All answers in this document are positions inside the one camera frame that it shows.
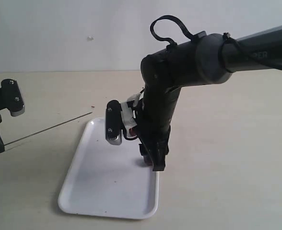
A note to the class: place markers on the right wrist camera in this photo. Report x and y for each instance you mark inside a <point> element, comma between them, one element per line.
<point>113,123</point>

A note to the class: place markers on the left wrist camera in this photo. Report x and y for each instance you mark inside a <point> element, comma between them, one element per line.
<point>12,96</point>

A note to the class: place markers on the white plastic tray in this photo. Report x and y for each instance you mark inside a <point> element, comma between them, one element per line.
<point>108,181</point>

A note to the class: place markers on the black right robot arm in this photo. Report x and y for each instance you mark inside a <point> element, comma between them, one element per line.
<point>204,60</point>

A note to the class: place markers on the thin metal skewer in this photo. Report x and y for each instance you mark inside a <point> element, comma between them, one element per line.
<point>49,128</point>

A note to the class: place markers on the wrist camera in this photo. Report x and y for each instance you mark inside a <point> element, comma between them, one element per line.
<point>113,123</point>
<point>12,96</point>

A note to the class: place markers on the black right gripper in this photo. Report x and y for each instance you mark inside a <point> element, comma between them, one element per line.
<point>154,140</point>

